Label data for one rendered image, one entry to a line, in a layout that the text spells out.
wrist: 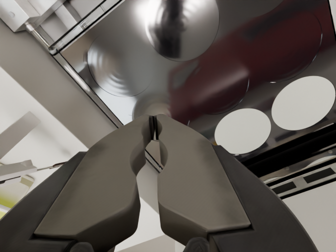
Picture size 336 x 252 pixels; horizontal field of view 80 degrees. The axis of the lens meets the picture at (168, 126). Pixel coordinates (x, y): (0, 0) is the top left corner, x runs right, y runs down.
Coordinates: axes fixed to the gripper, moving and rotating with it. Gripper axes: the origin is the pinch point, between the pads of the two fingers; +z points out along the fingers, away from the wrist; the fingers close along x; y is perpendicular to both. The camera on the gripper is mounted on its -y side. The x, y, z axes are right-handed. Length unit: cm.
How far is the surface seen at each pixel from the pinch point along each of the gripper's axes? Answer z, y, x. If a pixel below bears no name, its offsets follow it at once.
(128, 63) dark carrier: 20.4, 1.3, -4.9
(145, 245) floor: 116, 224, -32
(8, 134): 9.3, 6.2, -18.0
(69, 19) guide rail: 25.4, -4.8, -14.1
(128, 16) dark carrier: 20.1, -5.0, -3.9
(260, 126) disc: 19.8, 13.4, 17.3
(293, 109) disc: 19.7, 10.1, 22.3
